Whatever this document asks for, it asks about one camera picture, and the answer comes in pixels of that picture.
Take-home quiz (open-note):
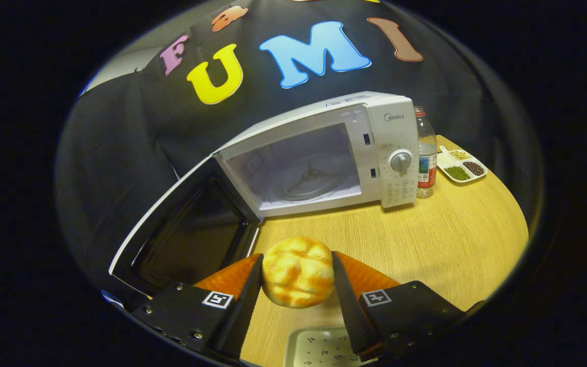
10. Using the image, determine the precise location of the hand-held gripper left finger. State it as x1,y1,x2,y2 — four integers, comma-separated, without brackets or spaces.
131,253,264,363

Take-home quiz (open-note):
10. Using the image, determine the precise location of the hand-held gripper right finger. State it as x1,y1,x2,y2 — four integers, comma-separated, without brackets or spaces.
331,251,485,362

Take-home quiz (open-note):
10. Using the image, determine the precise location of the golden bread bun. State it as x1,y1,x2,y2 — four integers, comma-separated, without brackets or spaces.
262,237,335,309

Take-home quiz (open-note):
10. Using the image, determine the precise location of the white microwave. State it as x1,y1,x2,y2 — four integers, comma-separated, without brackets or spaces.
109,91,420,299

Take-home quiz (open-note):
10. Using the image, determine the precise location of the pale speckled tray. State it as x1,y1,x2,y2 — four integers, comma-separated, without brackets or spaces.
283,326,376,367

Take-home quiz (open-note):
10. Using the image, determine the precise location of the clear bottle with red label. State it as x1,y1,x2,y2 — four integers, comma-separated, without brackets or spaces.
414,106,438,199

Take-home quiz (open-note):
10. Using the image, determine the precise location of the white divided dish of beans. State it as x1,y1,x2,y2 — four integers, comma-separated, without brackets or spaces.
437,146,488,184

